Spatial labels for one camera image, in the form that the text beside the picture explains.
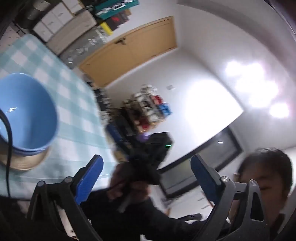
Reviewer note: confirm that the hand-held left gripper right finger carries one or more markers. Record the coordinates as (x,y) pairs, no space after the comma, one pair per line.
(203,179)

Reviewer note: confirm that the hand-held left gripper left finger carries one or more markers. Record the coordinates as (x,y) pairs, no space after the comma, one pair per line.
(89,179)

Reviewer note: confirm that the person's right hand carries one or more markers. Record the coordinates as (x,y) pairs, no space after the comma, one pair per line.
(123,179)

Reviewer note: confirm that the black framed screen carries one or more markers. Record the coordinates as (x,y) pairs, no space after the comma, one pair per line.
(203,162)

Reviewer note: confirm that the dark cluttered rack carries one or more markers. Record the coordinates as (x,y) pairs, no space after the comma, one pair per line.
(115,129)

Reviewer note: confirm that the cluttered storage shelf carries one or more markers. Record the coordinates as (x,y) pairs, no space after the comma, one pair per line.
(149,107)

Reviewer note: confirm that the person's head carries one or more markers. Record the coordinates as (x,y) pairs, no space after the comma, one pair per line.
(266,180)

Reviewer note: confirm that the beige plate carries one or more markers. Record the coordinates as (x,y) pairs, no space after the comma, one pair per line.
(25,162)

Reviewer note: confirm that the blue bowl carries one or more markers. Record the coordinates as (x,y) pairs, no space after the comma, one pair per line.
(25,111)
(27,151)

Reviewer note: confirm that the green checkered tablecloth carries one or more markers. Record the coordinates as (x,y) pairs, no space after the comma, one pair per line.
(76,111)

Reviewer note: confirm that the ceiling light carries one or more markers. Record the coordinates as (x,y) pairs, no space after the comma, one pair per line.
(254,85)

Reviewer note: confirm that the wooden door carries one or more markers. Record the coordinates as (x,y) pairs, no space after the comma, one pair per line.
(129,51)

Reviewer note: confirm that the grey stickered storage box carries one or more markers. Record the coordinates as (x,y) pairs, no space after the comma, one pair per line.
(85,49)

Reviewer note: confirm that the yellow box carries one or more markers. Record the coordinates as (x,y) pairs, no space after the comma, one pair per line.
(106,28)

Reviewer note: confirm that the dark red and black box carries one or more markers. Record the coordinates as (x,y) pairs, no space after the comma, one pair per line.
(119,19)

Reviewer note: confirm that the green tool case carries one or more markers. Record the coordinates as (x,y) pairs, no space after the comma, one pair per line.
(115,7)

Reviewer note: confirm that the white drawer cabinet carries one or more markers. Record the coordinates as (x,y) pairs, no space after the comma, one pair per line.
(55,18)

